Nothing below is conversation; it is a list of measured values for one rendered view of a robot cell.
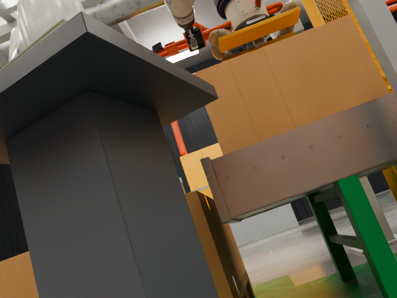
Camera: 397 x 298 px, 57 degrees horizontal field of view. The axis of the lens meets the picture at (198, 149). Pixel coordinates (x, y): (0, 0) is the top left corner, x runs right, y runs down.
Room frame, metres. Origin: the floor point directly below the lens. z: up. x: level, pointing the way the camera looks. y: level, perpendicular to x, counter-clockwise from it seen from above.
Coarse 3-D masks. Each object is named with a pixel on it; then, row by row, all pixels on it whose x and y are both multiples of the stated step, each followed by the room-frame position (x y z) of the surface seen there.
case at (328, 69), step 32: (320, 32) 1.22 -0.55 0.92; (352, 32) 1.22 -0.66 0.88; (224, 64) 1.24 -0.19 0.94; (256, 64) 1.23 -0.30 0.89; (288, 64) 1.23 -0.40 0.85; (320, 64) 1.23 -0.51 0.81; (352, 64) 1.22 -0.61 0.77; (224, 96) 1.24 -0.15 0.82; (256, 96) 1.24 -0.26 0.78; (288, 96) 1.23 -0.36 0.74; (320, 96) 1.23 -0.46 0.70; (352, 96) 1.22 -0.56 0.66; (224, 128) 1.24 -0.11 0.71; (256, 128) 1.24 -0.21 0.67; (288, 128) 1.23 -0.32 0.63
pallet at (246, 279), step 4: (244, 272) 2.13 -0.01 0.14; (244, 276) 2.01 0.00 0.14; (244, 280) 1.89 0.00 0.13; (248, 280) 2.18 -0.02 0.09; (244, 284) 1.82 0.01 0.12; (248, 284) 2.18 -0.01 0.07; (240, 288) 1.61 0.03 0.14; (244, 288) 1.75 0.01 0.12; (248, 288) 2.18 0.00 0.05; (252, 288) 2.26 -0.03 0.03; (240, 292) 1.59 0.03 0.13; (244, 292) 1.69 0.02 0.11; (248, 292) 2.18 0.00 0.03; (252, 292) 2.18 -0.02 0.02; (240, 296) 1.49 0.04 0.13; (244, 296) 1.63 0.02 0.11; (248, 296) 1.81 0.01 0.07; (252, 296) 2.18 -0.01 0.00
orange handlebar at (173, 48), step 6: (258, 0) 1.32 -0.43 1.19; (258, 6) 1.37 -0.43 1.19; (270, 6) 1.42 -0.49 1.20; (276, 6) 1.42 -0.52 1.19; (282, 6) 1.43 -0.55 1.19; (270, 12) 1.46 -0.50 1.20; (222, 24) 1.43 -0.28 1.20; (228, 24) 1.43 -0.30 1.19; (210, 30) 1.43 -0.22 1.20; (228, 30) 1.47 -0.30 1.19; (204, 36) 1.48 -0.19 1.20; (174, 42) 1.45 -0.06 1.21; (180, 42) 1.44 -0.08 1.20; (168, 48) 1.45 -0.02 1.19; (174, 48) 1.46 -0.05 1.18; (180, 48) 1.49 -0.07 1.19; (162, 54) 1.49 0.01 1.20; (168, 54) 1.49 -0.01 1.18; (174, 54) 1.51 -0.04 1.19
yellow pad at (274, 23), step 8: (296, 8) 1.30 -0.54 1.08; (272, 16) 1.34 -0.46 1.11; (280, 16) 1.30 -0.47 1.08; (288, 16) 1.31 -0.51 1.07; (296, 16) 1.33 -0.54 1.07; (256, 24) 1.31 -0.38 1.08; (264, 24) 1.31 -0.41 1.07; (272, 24) 1.33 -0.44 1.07; (280, 24) 1.35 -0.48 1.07; (288, 24) 1.38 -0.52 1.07; (240, 32) 1.31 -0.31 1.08; (248, 32) 1.32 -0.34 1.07; (256, 32) 1.35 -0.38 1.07; (264, 32) 1.37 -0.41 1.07; (272, 32) 1.39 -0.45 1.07; (224, 40) 1.32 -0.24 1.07; (232, 40) 1.34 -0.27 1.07; (240, 40) 1.37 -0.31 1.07; (248, 40) 1.39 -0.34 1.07; (224, 48) 1.39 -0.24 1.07
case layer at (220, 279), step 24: (192, 192) 1.28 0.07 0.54; (192, 216) 1.28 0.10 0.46; (216, 216) 1.65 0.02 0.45; (216, 240) 1.36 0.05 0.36; (0, 264) 1.34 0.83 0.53; (24, 264) 1.34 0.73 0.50; (216, 264) 1.28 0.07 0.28; (240, 264) 2.04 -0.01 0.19; (0, 288) 1.34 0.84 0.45; (24, 288) 1.34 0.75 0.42; (216, 288) 1.28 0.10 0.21
